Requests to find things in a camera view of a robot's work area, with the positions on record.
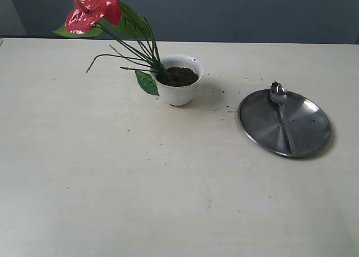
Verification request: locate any stainless steel spork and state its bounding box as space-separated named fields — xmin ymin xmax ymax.
xmin=269 ymin=81 xmax=297 ymax=155

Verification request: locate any red artificial flower with leaves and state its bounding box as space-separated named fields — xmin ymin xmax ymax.
xmin=53 ymin=0 xmax=173 ymax=81

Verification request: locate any white plastic flower pot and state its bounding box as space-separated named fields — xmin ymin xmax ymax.
xmin=151 ymin=54 xmax=205 ymax=107

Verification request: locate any dark soil in pot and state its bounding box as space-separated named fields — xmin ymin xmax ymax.
xmin=156 ymin=67 xmax=199 ymax=87

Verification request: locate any fallen green artificial leaf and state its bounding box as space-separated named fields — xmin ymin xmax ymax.
xmin=135 ymin=70 xmax=159 ymax=96

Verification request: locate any round stainless steel plate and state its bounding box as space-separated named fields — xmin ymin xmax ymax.
xmin=237 ymin=89 xmax=332 ymax=158

